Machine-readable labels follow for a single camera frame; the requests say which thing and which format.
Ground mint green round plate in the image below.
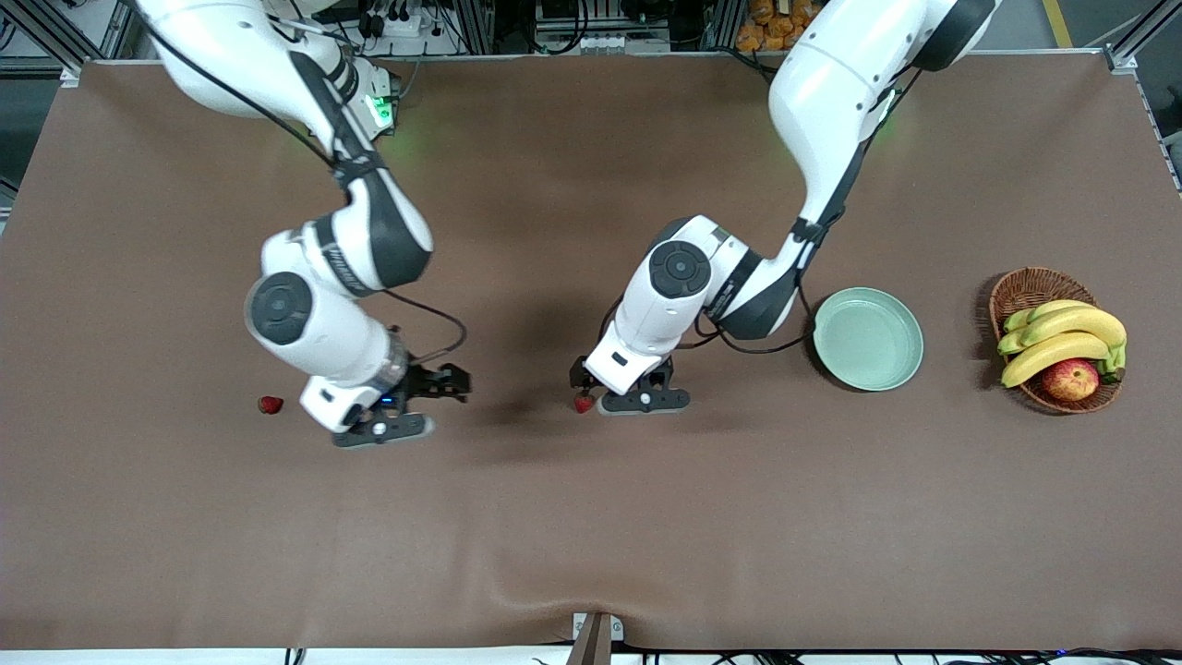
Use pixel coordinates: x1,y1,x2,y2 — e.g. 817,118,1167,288
813,287,924,393

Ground brown tablecloth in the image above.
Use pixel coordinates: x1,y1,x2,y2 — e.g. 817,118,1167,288
0,51,1182,652

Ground long white socket strip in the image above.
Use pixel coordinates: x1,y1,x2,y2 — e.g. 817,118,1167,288
540,32,672,54

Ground white power strip black plugs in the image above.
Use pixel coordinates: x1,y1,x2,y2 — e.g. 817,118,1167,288
356,0,435,40

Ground pile of orange buns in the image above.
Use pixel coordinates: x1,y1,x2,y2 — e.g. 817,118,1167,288
736,0,802,52

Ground brown wicker basket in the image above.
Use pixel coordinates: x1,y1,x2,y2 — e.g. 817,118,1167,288
989,267,1125,415

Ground large yellow banana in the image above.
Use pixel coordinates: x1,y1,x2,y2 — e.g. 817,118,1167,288
1001,332,1115,389

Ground red yellow apple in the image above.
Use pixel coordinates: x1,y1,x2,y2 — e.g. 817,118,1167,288
1041,358,1101,403

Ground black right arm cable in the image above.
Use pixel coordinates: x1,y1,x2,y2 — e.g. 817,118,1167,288
139,18,468,366

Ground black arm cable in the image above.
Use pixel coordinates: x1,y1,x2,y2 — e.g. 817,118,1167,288
139,18,468,366
600,65,924,357

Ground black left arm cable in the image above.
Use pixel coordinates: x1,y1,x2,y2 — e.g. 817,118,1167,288
600,65,924,357

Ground white metal bracket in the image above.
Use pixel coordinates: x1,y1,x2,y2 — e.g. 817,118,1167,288
572,612,626,642

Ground brown mounting post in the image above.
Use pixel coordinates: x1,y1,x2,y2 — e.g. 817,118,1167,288
565,613,613,665

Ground aluminium frame upright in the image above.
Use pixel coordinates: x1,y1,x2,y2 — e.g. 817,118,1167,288
702,0,744,52
452,0,495,56

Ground aluminium frame profile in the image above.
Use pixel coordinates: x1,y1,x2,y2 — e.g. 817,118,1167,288
0,0,126,75
1104,0,1182,75

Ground aluminium table edge rail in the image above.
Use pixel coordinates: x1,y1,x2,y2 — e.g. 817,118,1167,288
1134,69,1182,195

